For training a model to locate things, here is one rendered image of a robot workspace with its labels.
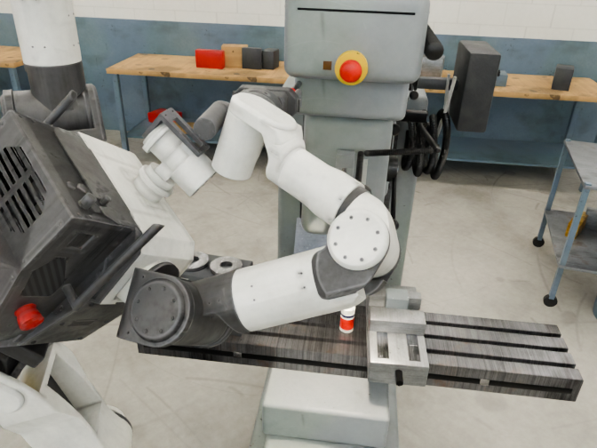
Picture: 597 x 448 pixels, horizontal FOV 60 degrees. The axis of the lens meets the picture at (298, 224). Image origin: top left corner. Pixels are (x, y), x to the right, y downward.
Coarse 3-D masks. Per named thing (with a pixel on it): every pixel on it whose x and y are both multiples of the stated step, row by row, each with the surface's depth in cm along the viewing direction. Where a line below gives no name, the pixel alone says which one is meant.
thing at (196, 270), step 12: (192, 264) 145; (204, 264) 145; (216, 264) 145; (228, 264) 147; (240, 264) 145; (252, 264) 150; (180, 276) 143; (192, 276) 142; (204, 276) 142; (240, 336) 149
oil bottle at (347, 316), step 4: (348, 308) 148; (352, 308) 148; (344, 312) 148; (348, 312) 148; (352, 312) 148; (340, 316) 150; (344, 316) 149; (348, 316) 148; (352, 316) 149; (340, 320) 151; (344, 320) 149; (348, 320) 149; (352, 320) 149; (340, 324) 151; (344, 324) 150; (348, 324) 150; (352, 324) 150; (340, 328) 152; (344, 328) 151; (348, 328) 150; (352, 328) 151; (348, 332) 151
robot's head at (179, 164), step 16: (160, 144) 80; (176, 144) 81; (160, 160) 83; (176, 160) 81; (192, 160) 80; (208, 160) 82; (144, 176) 81; (160, 176) 82; (176, 176) 81; (192, 176) 81; (208, 176) 81; (192, 192) 82
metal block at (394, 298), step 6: (390, 288) 148; (390, 294) 145; (396, 294) 145; (402, 294) 145; (390, 300) 144; (396, 300) 143; (402, 300) 143; (408, 300) 143; (390, 306) 144; (396, 306) 144; (402, 306) 144
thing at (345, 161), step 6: (342, 150) 117; (348, 150) 117; (342, 156) 114; (348, 156) 114; (336, 162) 115; (342, 162) 115; (348, 162) 115; (336, 168) 116; (342, 168) 116; (348, 168) 116; (348, 174) 116
